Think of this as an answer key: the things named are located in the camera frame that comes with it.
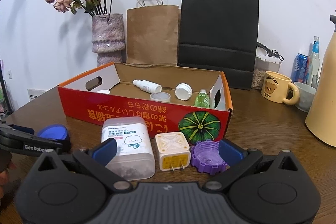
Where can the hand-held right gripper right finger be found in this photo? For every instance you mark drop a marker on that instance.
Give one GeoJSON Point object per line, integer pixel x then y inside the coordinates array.
{"type": "Point", "coordinates": [230, 151]}

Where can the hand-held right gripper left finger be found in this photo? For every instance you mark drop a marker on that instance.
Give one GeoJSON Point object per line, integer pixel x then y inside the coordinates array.
{"type": "Point", "coordinates": [105, 152]}

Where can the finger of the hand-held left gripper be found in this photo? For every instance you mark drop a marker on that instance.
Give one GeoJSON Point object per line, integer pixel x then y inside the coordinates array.
{"type": "Point", "coordinates": [29, 138]}
{"type": "Point", "coordinates": [22, 129]}

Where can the cotton swab container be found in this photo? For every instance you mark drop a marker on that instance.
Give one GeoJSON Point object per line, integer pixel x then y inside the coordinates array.
{"type": "Point", "coordinates": [126, 142]}

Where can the purple ribbed bottle cap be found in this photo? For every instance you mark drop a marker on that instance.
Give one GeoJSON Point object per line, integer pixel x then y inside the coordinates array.
{"type": "Point", "coordinates": [207, 158]}

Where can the blue ribbed bottle cap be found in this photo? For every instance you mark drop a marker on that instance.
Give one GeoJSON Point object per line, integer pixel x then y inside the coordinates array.
{"type": "Point", "coordinates": [53, 132]}

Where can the red cardboard box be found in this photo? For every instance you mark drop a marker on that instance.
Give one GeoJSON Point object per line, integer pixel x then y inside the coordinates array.
{"type": "Point", "coordinates": [136, 113]}

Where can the white charger plug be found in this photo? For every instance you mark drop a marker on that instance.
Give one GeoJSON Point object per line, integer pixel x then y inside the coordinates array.
{"type": "Point", "coordinates": [172, 150]}

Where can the white ribbed bottle cap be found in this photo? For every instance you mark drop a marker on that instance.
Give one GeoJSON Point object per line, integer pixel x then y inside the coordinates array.
{"type": "Point", "coordinates": [183, 91]}

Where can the person's left hand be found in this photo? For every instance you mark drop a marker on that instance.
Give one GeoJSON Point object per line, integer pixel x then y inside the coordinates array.
{"type": "Point", "coordinates": [5, 174]}

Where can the white slotted panel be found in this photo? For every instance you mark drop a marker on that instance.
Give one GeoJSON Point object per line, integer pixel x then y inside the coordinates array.
{"type": "Point", "coordinates": [35, 94]}

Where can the black curved stand pole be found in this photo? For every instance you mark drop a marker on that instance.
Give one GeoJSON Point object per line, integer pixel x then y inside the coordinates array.
{"type": "Point", "coordinates": [4, 77]}

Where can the small green bottle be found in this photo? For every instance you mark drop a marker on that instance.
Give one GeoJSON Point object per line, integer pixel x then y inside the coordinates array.
{"type": "Point", "coordinates": [202, 99]}

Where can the small white lid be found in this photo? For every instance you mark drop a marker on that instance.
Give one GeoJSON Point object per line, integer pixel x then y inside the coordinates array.
{"type": "Point", "coordinates": [103, 92]}

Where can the yellow bear mug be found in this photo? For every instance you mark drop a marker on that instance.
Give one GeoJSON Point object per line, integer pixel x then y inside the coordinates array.
{"type": "Point", "coordinates": [274, 87]}

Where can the translucent white cap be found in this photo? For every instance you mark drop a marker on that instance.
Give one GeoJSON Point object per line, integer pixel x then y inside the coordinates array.
{"type": "Point", "coordinates": [160, 97]}

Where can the white spray bottle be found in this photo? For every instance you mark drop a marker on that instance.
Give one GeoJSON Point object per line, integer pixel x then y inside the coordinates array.
{"type": "Point", "coordinates": [147, 85]}

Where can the clear plastic seed container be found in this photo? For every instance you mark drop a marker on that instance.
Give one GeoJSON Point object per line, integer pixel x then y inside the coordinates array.
{"type": "Point", "coordinates": [258, 77]}

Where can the grey ceramic cup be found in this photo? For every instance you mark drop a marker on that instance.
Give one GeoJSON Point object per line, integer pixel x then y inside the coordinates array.
{"type": "Point", "coordinates": [304, 96]}

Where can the blue drink can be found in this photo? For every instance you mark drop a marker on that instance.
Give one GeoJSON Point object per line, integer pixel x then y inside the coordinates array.
{"type": "Point", "coordinates": [299, 69]}

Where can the cream thermos jug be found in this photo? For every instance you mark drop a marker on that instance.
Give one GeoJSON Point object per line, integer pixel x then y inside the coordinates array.
{"type": "Point", "coordinates": [324, 98]}

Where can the pink mottled ceramic vase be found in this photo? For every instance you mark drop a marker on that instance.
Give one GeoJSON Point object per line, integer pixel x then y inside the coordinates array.
{"type": "Point", "coordinates": [107, 35]}

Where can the black paper bag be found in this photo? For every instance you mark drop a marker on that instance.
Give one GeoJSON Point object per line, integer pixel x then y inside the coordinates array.
{"type": "Point", "coordinates": [218, 29]}

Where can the clear glass bottle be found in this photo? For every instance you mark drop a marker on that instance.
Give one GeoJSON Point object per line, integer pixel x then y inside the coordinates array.
{"type": "Point", "coordinates": [315, 61]}

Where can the brown paper bag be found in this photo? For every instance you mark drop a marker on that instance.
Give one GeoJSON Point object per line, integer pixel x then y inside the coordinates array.
{"type": "Point", "coordinates": [152, 35]}

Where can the white wall socket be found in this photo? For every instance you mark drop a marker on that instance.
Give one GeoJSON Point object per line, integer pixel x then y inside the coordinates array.
{"type": "Point", "coordinates": [10, 74]}

